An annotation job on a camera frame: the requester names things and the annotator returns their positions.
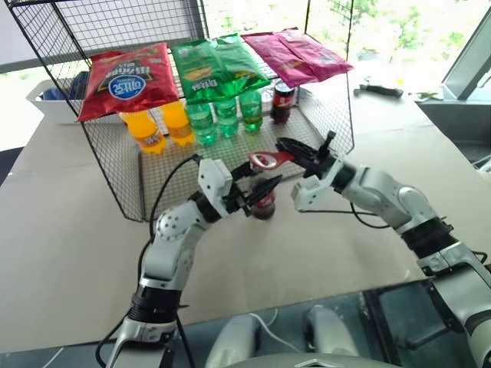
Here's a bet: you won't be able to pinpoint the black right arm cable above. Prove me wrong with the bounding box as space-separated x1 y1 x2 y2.
305 202 398 230

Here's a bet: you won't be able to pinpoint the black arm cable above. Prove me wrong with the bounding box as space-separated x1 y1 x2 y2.
305 202 398 230
94 153 204 368

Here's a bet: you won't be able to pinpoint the green soda bottle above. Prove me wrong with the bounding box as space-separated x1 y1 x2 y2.
213 97 242 140
185 102 219 146
238 90 265 134

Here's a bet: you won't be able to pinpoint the green chip bag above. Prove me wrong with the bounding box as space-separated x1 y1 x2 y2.
170 37 235 106
213 33 272 97

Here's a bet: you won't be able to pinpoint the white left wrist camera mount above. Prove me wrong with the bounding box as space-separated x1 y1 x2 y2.
197 157 235 216

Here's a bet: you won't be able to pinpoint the white plastic bin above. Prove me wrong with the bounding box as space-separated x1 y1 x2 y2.
25 79 124 126

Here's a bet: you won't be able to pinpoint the red chip bag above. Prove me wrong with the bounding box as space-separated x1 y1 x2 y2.
77 41 181 122

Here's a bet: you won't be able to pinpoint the grey rounded robot leg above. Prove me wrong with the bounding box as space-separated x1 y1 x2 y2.
304 304 361 360
204 314 259 368

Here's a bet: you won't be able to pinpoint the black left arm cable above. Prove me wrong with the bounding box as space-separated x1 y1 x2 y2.
94 153 204 368

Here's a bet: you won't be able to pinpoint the magenta chip bag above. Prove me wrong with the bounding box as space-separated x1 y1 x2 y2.
273 28 355 83
242 31 319 87

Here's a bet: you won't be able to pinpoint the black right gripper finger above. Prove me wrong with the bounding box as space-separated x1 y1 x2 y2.
317 130 337 159
275 136 320 166

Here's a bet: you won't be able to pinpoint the red bottle opener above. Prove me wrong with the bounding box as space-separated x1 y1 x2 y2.
248 149 297 171

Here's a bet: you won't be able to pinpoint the white cable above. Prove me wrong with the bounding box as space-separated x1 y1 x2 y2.
250 307 305 354

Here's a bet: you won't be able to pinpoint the black wire rack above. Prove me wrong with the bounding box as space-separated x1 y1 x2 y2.
6 0 356 223

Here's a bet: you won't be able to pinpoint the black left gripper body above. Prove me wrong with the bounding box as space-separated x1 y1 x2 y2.
220 182 255 216

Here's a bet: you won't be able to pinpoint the orange soda bottle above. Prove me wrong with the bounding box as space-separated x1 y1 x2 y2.
119 110 168 156
160 100 195 148

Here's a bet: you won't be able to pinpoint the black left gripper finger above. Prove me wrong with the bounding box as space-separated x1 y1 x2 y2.
244 176 284 209
229 161 262 183

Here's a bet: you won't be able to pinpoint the glass cola bottle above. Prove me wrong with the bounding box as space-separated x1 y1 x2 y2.
250 182 278 222

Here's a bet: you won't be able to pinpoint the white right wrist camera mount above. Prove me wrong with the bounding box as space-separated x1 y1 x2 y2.
290 156 346 213

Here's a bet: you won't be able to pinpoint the plastic cola bottle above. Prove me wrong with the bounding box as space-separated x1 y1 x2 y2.
269 80 298 125

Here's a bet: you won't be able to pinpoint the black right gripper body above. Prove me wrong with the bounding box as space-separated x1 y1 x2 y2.
300 150 339 179

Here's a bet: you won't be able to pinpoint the grey monitor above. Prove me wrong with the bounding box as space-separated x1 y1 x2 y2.
440 6 491 102

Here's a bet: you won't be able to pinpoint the black handled hammer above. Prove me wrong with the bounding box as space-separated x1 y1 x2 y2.
352 84 405 100

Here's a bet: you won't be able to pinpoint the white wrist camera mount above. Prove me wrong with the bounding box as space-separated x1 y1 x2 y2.
197 157 235 216
290 156 346 213

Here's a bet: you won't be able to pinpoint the blue item in bin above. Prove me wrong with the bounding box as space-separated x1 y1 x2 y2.
43 71 92 102

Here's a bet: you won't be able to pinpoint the grey robot torso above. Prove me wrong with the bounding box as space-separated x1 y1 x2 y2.
229 352 400 368

